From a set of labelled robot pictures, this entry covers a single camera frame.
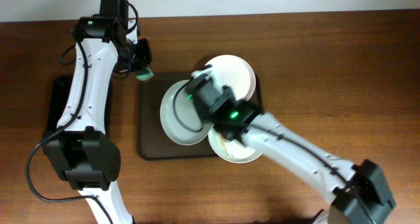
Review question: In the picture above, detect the green scrubbing sponge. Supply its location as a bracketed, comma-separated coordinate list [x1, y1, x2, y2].
[136, 68, 154, 81]

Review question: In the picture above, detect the white plate top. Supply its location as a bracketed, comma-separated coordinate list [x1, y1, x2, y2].
[203, 55, 256, 100]

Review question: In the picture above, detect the white plate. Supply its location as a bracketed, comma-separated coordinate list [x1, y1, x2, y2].
[203, 55, 256, 100]
[207, 128, 262, 164]

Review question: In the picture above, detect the pale blue-white plate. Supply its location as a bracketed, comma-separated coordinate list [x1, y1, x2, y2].
[159, 79, 213, 146]

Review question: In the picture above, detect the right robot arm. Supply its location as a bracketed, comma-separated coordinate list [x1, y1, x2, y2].
[185, 66, 396, 223]

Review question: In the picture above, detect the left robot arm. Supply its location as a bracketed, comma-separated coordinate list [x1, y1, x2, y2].
[39, 0, 152, 223]

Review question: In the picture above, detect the brown plastic serving tray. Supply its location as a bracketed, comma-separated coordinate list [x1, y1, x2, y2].
[136, 71, 265, 161]

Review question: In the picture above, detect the black rectangular sponge tray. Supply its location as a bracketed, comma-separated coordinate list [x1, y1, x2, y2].
[45, 74, 113, 137]

